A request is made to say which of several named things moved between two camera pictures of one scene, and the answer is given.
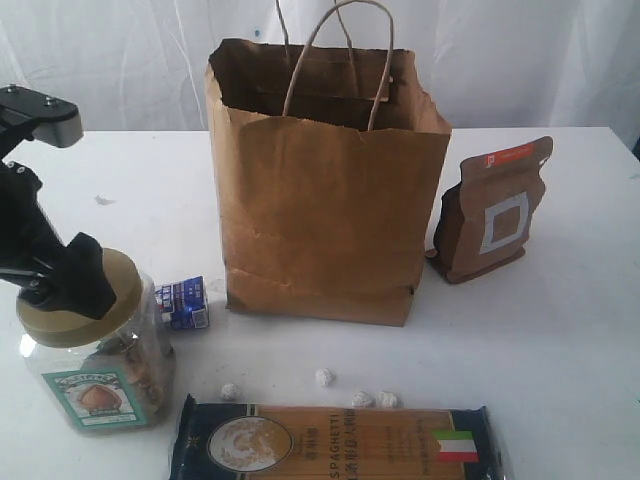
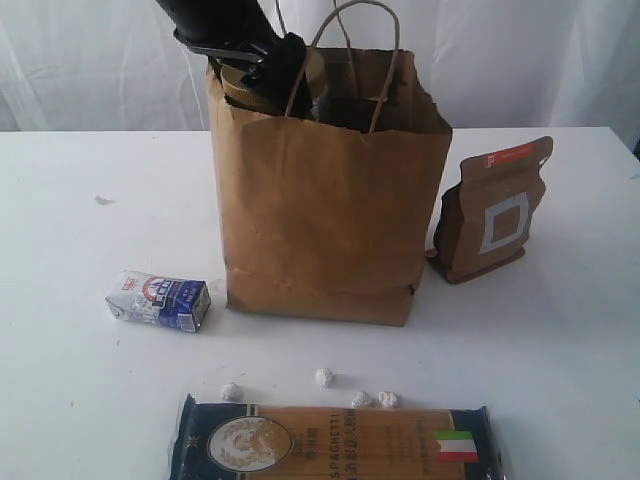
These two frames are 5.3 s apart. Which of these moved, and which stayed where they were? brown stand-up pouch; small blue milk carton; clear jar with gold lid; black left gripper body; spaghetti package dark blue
Moved: black left gripper body; clear jar with gold lid
Stayed: brown stand-up pouch; spaghetti package dark blue; small blue milk carton
